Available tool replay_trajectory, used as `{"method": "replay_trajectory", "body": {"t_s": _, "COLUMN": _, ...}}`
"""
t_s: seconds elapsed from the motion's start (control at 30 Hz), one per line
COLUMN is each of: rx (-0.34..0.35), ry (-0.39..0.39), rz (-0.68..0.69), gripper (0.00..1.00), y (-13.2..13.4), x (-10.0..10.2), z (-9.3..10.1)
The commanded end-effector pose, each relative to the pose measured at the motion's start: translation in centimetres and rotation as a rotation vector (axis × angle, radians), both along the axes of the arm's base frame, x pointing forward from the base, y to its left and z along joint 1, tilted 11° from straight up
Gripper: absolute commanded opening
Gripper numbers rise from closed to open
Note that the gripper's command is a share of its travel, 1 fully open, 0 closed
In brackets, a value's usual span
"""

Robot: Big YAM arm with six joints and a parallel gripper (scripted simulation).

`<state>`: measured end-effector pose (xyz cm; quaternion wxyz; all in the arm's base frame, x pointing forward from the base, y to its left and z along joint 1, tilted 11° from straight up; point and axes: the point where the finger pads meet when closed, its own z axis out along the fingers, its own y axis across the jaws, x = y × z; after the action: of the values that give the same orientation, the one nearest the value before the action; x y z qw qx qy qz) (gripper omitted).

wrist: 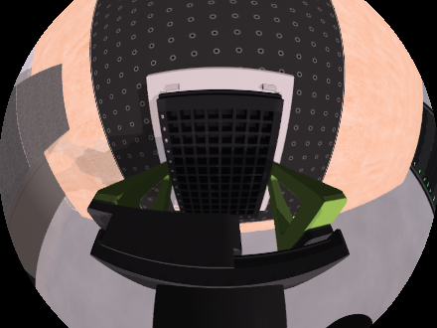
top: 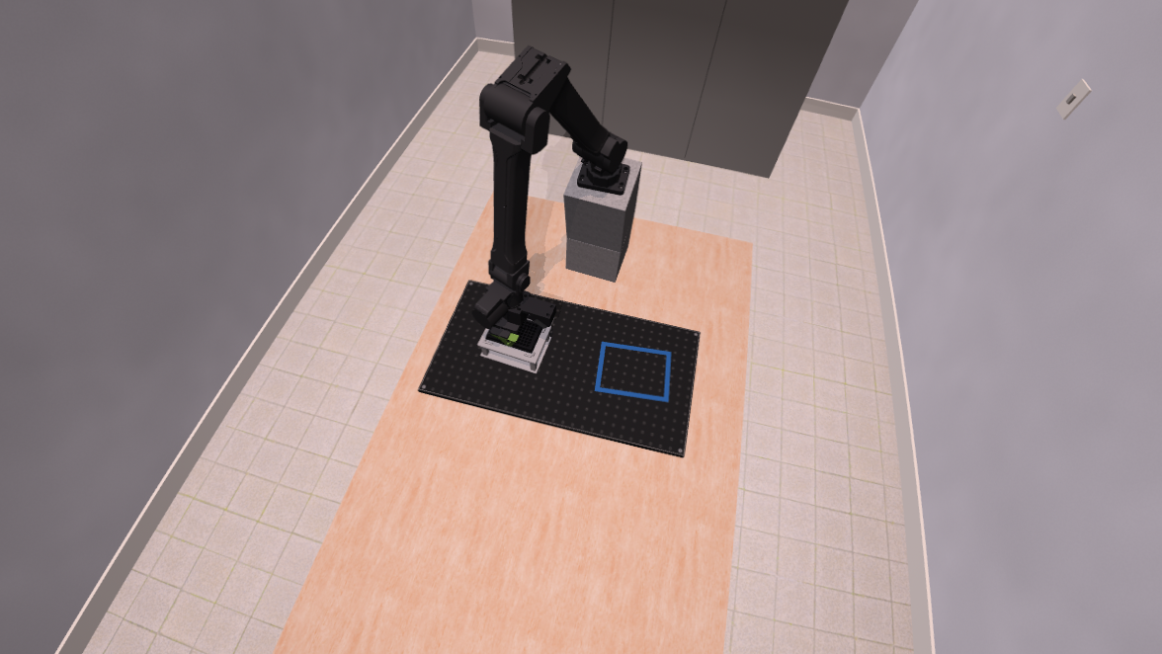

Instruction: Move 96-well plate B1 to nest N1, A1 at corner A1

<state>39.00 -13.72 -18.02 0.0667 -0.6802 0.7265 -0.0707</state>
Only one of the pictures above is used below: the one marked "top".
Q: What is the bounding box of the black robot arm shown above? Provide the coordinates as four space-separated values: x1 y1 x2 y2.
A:
472 45 630 329

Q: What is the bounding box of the blue tape outline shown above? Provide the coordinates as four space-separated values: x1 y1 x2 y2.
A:
595 342 670 402

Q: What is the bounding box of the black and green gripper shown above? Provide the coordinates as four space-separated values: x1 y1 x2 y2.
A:
490 301 523 347

